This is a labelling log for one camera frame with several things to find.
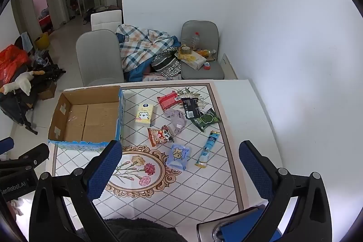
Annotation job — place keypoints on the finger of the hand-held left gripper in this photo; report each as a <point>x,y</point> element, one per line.
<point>6,146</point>
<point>31,157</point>

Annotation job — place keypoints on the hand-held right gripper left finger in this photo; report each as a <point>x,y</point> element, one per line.
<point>104,169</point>

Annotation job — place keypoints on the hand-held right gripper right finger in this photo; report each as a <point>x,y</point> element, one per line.
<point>255,171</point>

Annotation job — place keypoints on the long blue stick packet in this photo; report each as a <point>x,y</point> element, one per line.
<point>209,147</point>

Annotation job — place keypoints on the orange cartoon snack packet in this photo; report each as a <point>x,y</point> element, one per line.
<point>160,136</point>

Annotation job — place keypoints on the yellow tissue pack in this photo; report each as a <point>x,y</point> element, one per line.
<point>144,115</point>

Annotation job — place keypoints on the green snack packet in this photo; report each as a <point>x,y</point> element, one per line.
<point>206,120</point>

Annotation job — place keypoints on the light blue tissue pack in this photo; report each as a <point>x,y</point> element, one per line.
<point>178,157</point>

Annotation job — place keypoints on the purple grey cloth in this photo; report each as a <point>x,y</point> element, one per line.
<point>177,120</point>

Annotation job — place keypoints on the black snack packet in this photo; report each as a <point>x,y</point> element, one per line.
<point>190,106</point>

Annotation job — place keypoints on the red snack packet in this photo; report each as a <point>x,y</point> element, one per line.
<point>168,100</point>

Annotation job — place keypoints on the black folded stroller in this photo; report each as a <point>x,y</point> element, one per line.
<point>17,108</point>

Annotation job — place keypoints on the white plush duck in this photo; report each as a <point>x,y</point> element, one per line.
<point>24,81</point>

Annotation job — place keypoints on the small brown cardboard box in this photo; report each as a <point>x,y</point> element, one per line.
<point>48,91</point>

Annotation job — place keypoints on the red plastic bag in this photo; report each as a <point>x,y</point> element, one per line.
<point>11,60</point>

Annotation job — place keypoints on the light blue cloth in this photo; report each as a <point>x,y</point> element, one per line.
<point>27,42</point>

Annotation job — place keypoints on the white board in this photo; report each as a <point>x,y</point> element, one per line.
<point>229,67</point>

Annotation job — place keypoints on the yellow bucket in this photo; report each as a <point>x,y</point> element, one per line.
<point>42,42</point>

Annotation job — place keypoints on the grey fabric chair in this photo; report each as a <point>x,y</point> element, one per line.
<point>200,29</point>
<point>99,57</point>

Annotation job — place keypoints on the small red box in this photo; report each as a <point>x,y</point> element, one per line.
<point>207,66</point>

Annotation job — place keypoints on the striped patterned bag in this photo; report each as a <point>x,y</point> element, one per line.
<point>167,62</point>

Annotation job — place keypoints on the pale yellow packet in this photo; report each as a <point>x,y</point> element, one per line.
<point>192,60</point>

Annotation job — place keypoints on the orange wrapped item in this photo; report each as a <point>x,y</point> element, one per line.
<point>205,52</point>

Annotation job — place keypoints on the plaid blanket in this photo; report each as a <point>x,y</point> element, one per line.
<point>141,46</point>

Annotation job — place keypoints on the brown tape roll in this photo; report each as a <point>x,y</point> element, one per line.
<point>185,49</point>

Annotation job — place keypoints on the clear plastic bottle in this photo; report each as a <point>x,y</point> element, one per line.
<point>194,40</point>

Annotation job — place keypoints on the white chair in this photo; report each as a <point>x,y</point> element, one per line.
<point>105,18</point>

